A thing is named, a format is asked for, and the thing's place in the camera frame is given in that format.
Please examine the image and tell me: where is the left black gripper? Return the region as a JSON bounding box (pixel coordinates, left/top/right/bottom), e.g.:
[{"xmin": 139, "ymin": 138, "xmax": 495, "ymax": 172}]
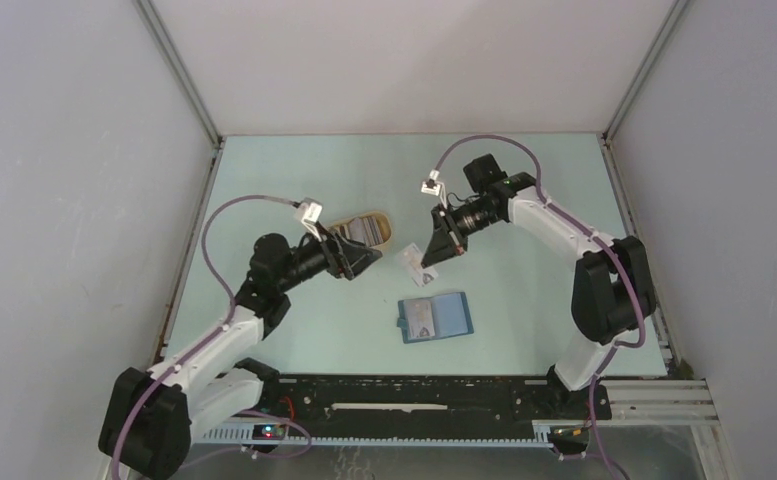
[{"xmin": 277, "ymin": 221, "xmax": 381, "ymax": 293}]

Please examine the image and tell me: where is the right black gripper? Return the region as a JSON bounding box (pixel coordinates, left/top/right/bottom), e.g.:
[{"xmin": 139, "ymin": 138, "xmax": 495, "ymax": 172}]
[{"xmin": 424, "ymin": 199, "xmax": 502, "ymax": 267}]

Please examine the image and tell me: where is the blue leather card holder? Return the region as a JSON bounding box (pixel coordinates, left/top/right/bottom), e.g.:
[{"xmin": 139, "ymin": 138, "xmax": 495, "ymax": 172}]
[{"xmin": 396, "ymin": 292, "xmax": 475, "ymax": 344}]

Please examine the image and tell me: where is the silver VIP credit card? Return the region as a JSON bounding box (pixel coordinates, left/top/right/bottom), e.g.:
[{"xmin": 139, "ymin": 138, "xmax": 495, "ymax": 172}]
[{"xmin": 403, "ymin": 299, "xmax": 437, "ymax": 341}]

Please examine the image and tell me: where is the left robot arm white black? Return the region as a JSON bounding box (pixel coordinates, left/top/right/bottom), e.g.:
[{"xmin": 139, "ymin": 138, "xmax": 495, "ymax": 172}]
[{"xmin": 98, "ymin": 228, "xmax": 382, "ymax": 479}]

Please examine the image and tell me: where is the stack of cards in tray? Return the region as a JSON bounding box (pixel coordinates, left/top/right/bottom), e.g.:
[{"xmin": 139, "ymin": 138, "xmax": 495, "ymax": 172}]
[{"xmin": 331, "ymin": 215, "xmax": 390, "ymax": 247}]

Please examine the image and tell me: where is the beige oval card tray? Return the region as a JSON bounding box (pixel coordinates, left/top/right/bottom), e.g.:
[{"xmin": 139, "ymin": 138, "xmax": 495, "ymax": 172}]
[{"xmin": 328, "ymin": 211, "xmax": 393, "ymax": 253}]

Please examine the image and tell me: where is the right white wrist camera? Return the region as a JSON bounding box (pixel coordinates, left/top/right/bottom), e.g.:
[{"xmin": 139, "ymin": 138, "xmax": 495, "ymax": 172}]
[{"xmin": 420, "ymin": 169, "xmax": 444, "ymax": 197}]

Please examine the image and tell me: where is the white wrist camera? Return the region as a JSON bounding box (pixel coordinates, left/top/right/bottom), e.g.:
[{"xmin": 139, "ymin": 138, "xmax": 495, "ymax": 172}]
[
  {"xmin": 420, "ymin": 169, "xmax": 444, "ymax": 197},
  {"xmin": 295, "ymin": 198, "xmax": 324, "ymax": 242}
]

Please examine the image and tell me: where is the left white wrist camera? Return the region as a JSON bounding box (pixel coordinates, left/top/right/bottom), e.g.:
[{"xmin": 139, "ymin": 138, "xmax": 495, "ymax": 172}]
[{"xmin": 295, "ymin": 198, "xmax": 324, "ymax": 242}]

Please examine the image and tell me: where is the white strip on rail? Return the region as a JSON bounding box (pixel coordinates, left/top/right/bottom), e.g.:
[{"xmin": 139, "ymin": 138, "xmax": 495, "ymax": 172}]
[{"xmin": 331, "ymin": 402, "xmax": 448, "ymax": 413}]

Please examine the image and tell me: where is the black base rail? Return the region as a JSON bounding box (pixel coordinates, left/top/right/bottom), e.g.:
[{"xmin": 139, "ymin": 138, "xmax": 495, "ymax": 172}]
[{"xmin": 257, "ymin": 374, "xmax": 612, "ymax": 441}]

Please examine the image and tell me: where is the aluminium frame front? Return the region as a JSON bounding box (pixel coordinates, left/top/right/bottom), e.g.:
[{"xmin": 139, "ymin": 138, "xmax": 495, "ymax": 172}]
[{"xmin": 199, "ymin": 374, "xmax": 718, "ymax": 447}]

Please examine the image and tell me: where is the left controller board with wires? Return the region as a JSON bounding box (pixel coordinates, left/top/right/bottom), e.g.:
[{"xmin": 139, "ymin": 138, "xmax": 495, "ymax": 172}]
[{"xmin": 251, "ymin": 396, "xmax": 295, "ymax": 440}]

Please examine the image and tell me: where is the controller board with wires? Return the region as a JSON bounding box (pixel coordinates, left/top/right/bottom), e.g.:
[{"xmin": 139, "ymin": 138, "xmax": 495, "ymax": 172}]
[
  {"xmin": 548, "ymin": 425, "xmax": 591, "ymax": 444},
  {"xmin": 251, "ymin": 396, "xmax": 295, "ymax": 440}
]

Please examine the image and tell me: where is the right controller board with wires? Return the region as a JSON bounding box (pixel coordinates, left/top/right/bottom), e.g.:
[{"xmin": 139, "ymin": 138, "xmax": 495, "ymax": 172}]
[{"xmin": 548, "ymin": 425, "xmax": 591, "ymax": 444}]

